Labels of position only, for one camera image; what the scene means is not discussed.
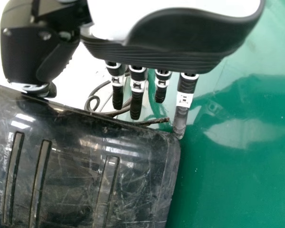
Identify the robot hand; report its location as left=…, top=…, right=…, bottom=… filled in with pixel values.
left=0, top=0, right=266, bottom=140

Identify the black oven with glass door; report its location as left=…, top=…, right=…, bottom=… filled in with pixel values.
left=0, top=81, right=181, bottom=228

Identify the dark brown frayed cable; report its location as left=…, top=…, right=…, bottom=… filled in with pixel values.
left=136, top=117, right=170, bottom=127

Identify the black looped cable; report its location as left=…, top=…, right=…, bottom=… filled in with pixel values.
left=84, top=79, right=133, bottom=117

